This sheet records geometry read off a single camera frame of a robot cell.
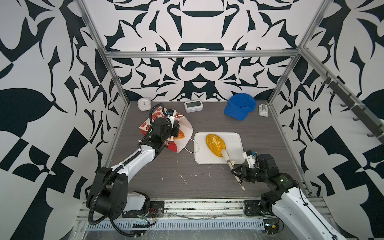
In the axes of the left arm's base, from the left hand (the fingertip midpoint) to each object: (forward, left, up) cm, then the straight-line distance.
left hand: (177, 118), depth 84 cm
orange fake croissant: (0, -1, -18) cm, 18 cm away
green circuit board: (-49, -44, -21) cm, 69 cm away
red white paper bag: (-7, +2, -19) cm, 20 cm away
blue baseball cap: (+29, -47, -21) cm, 59 cm away
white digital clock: (+24, -9, -16) cm, 30 cm away
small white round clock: (+25, +26, -14) cm, 39 cm away
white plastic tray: (-5, -35, -20) cm, 40 cm away
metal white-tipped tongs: (-16, -27, -14) cm, 34 cm away
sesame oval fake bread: (-9, -22, -14) cm, 28 cm away
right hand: (-27, -28, -11) cm, 40 cm away
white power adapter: (+21, -63, -20) cm, 69 cm away
